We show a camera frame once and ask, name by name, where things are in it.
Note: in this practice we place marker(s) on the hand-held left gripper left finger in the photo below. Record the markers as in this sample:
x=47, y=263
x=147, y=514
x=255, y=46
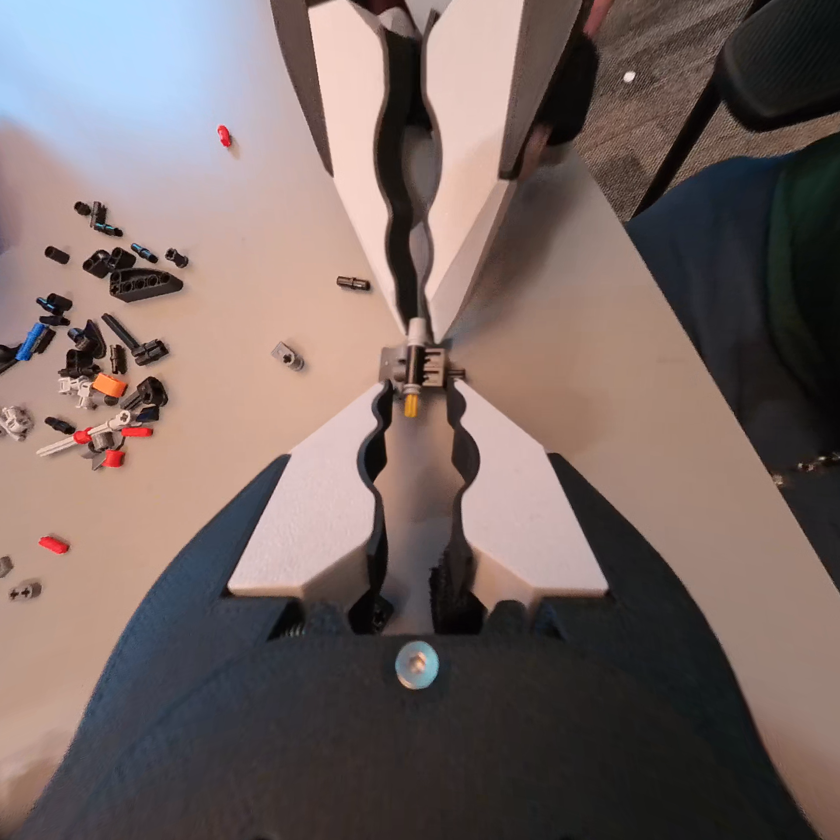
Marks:
x=308, y=525

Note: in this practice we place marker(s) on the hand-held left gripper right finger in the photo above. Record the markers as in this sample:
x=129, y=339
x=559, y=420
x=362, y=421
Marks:
x=531, y=525

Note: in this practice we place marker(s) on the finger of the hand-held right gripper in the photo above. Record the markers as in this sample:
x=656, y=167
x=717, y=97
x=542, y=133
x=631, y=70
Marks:
x=348, y=98
x=479, y=98

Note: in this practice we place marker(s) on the small grey lego connector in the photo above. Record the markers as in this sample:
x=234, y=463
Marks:
x=289, y=355

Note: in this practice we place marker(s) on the yellow axle lego assembly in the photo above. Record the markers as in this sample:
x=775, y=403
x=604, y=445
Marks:
x=417, y=367

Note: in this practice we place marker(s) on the light grey lego connector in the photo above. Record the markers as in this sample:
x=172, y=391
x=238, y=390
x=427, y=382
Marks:
x=417, y=331

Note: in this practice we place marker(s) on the pile of lego pieces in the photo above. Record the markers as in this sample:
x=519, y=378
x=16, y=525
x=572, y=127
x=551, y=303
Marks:
x=108, y=384

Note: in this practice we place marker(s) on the black triangular lego beam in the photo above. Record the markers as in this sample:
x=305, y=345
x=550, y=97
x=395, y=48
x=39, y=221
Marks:
x=144, y=283

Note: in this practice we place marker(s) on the black lego pin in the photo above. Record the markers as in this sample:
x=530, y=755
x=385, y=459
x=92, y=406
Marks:
x=353, y=283

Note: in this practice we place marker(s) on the red lego pin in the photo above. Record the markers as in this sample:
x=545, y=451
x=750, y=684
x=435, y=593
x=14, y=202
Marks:
x=54, y=544

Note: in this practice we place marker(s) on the person's right hand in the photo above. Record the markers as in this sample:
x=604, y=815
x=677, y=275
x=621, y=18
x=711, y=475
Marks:
x=537, y=157

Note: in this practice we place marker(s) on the black mesh chair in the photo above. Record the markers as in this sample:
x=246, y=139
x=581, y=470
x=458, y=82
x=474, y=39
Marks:
x=774, y=65

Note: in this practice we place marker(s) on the person's legs blue pants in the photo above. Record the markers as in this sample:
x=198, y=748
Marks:
x=709, y=295

